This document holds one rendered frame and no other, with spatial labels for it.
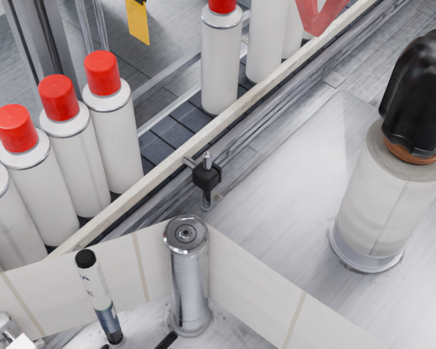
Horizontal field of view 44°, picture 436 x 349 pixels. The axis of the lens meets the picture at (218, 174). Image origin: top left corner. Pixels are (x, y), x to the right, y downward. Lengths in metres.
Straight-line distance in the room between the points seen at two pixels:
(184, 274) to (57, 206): 0.19
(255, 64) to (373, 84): 0.23
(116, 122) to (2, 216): 0.15
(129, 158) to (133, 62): 0.32
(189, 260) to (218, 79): 0.33
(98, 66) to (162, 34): 0.44
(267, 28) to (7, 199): 0.40
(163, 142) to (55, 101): 0.25
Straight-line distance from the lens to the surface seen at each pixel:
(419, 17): 1.10
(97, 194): 0.65
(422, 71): 0.45
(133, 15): 0.60
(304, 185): 0.71
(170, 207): 0.73
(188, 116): 0.78
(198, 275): 0.48
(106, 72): 0.55
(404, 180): 0.52
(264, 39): 0.76
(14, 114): 0.53
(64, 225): 0.64
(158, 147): 0.74
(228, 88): 0.74
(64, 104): 0.54
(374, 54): 0.99
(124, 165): 0.65
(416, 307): 0.67
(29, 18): 0.65
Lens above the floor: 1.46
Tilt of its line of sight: 54 degrees down
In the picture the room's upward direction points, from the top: 2 degrees clockwise
